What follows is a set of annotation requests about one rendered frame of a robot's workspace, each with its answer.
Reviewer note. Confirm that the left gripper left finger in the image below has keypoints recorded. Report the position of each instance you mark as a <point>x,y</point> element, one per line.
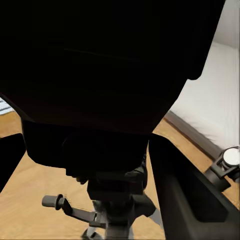
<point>12,149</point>

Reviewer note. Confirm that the digital camera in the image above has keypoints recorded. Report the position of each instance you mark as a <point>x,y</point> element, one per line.
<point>92,79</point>

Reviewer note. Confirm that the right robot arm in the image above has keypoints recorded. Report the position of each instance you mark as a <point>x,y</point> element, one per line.
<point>230,160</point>

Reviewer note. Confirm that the camera tripod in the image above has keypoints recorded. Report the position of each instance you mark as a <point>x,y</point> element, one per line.
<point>118,199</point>

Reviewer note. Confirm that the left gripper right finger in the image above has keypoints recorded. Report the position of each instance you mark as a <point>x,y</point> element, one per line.
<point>191,207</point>

